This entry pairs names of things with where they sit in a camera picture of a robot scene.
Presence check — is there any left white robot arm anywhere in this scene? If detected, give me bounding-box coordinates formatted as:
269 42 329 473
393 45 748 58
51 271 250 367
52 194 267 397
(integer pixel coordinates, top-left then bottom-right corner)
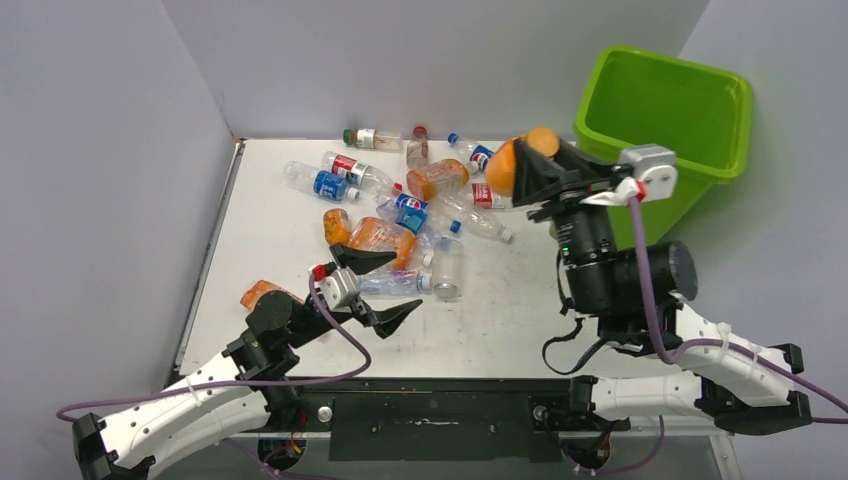
56 243 421 479

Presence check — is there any red blue label bottle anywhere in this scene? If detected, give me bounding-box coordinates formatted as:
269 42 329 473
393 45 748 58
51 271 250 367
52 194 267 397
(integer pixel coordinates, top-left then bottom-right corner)
321 151 403 195

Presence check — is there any clear bottle silver base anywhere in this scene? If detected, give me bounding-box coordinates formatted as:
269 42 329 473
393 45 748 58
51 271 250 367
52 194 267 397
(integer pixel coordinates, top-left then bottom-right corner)
431 238 465 301

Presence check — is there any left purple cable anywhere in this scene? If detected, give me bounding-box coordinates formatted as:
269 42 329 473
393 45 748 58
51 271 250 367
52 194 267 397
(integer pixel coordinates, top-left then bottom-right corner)
56 274 372 480

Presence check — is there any orange bottle brown cap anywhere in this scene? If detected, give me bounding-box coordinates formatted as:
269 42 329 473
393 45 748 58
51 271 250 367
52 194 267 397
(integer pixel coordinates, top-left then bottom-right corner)
484 126 561 197

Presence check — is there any small orange bottle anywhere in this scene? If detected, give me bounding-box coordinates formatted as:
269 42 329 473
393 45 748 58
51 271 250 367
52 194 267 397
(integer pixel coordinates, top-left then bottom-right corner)
322 208 353 246

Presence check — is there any green cap brown bottle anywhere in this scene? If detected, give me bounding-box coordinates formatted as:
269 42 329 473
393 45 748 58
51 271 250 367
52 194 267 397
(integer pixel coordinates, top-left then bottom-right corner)
342 128 403 152

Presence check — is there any large orange crushed bottle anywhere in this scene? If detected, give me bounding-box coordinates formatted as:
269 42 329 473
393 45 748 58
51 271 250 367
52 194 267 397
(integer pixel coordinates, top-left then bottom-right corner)
347 217 434 270

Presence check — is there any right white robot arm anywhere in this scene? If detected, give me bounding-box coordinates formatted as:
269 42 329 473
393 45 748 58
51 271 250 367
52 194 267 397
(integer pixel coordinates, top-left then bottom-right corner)
507 137 813 436

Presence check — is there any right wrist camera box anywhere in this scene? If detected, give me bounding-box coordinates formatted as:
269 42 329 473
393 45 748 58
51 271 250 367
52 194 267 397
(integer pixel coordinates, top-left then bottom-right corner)
580 144 679 207

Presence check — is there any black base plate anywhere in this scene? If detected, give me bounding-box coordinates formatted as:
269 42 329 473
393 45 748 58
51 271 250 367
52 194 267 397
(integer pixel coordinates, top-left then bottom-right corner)
251 378 631 463

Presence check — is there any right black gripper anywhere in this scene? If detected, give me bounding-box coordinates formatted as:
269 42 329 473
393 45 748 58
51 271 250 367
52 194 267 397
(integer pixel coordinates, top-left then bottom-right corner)
506 137 615 313

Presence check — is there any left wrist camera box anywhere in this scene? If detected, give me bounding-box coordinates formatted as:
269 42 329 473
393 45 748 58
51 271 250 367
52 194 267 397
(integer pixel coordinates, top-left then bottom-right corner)
311 263 360 311

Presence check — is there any red cap small bottle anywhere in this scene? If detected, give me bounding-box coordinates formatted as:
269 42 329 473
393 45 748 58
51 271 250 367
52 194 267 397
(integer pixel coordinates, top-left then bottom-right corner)
406 125 429 170

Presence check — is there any orange bottle white cap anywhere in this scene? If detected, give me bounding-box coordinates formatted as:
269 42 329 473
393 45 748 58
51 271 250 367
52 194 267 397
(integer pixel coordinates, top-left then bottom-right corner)
406 158 479 201

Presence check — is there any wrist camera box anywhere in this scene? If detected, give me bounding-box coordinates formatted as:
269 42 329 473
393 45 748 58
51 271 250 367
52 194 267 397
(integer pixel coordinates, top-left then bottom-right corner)
580 144 679 207
311 263 360 311

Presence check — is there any blue label water bottle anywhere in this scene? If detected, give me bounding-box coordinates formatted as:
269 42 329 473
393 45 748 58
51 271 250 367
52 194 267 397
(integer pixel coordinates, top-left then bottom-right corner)
283 161 361 203

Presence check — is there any orange crushed bottle left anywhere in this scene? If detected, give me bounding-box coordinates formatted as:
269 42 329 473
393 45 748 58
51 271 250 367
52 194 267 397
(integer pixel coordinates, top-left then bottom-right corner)
239 280 304 312

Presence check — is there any far pepsi bottle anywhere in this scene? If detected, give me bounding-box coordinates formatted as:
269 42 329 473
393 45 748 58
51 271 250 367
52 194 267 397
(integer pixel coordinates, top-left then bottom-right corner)
447 132 494 172

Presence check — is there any red label clear bottle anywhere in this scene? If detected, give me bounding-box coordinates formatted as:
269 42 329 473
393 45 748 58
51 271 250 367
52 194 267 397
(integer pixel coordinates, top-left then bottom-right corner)
460 183 513 211

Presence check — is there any central pepsi bottle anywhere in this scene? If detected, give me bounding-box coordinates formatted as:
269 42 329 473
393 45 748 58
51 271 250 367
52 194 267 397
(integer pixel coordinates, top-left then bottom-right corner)
374 193 463 248

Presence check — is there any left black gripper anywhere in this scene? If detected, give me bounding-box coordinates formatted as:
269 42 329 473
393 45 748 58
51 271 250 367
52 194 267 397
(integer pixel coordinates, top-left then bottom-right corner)
285 246 421 349

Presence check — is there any green plastic bin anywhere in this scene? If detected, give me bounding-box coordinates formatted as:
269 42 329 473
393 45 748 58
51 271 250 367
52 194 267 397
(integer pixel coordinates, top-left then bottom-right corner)
573 46 753 244

